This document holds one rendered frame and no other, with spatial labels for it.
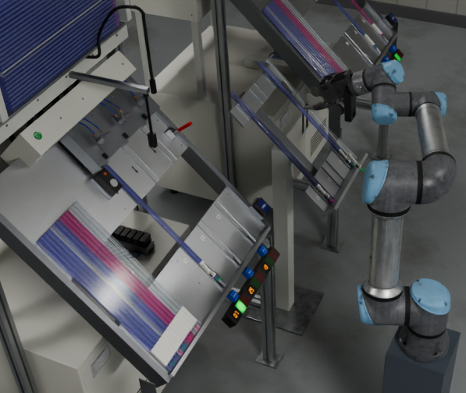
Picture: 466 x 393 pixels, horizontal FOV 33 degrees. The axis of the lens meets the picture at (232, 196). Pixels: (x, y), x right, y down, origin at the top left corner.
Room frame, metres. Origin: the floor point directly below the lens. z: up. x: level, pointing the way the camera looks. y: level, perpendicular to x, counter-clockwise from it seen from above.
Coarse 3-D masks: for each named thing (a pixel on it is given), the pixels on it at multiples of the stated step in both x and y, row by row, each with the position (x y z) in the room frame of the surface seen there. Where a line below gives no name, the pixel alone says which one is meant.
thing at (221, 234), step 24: (216, 216) 1.89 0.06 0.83; (240, 216) 1.93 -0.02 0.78; (192, 240) 1.77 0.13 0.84; (216, 240) 1.81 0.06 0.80; (240, 240) 1.85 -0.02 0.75; (168, 264) 1.66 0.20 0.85; (192, 264) 1.70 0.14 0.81; (216, 264) 1.73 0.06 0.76; (168, 288) 1.59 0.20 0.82; (192, 288) 1.63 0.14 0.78; (216, 288) 1.66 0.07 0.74; (192, 312) 1.56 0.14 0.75
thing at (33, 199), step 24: (144, 144) 1.99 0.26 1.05; (168, 144) 2.04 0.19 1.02; (24, 168) 1.72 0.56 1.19; (48, 168) 1.76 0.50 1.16; (72, 168) 1.79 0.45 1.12; (120, 168) 1.87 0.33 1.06; (144, 168) 1.91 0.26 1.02; (168, 168) 1.96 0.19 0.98; (0, 192) 1.63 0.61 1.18; (24, 192) 1.66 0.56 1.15; (48, 192) 1.69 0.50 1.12; (72, 192) 1.73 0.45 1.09; (96, 192) 1.76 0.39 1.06; (120, 192) 1.80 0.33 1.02; (144, 192) 1.84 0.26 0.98; (24, 216) 1.60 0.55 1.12; (48, 216) 1.63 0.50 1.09; (96, 216) 1.69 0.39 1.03; (120, 216) 1.73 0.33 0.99
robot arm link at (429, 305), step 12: (408, 288) 1.58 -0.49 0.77; (420, 288) 1.56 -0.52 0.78; (432, 288) 1.56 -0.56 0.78; (444, 288) 1.56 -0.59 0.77; (408, 300) 1.53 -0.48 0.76; (420, 300) 1.51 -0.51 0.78; (432, 300) 1.51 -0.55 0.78; (444, 300) 1.51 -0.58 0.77; (408, 312) 1.51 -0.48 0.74; (420, 312) 1.50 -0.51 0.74; (432, 312) 1.49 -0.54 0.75; (444, 312) 1.50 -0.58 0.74; (408, 324) 1.50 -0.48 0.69; (420, 324) 1.50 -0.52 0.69; (432, 324) 1.49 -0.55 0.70; (444, 324) 1.50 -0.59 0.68
